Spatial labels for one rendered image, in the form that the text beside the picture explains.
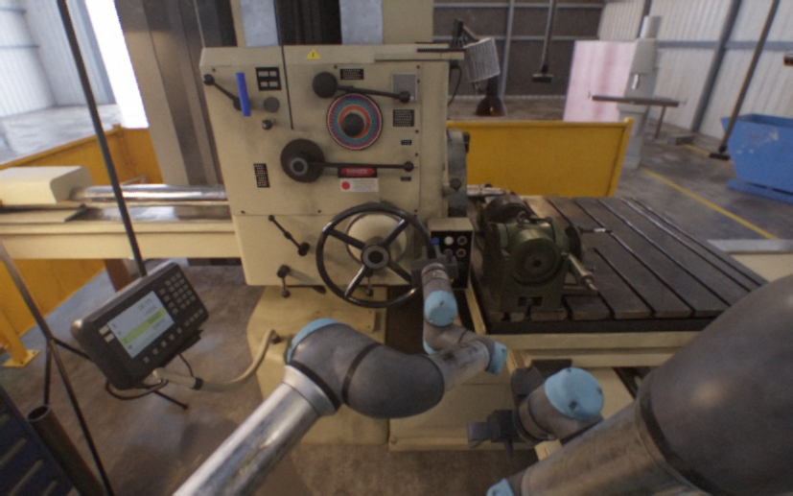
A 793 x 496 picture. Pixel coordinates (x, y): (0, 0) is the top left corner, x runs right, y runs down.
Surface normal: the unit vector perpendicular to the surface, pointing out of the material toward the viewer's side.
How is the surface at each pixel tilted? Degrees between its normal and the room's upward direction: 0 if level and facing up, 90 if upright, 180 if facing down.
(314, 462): 0
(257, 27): 90
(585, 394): 24
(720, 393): 66
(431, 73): 90
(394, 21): 90
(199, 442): 0
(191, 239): 90
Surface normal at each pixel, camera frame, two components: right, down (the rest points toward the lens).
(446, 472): 0.00, -0.88
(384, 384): 0.13, -0.22
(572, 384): 0.15, -0.62
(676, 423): -0.96, -0.08
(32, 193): 0.00, 0.47
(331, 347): -0.14, -0.66
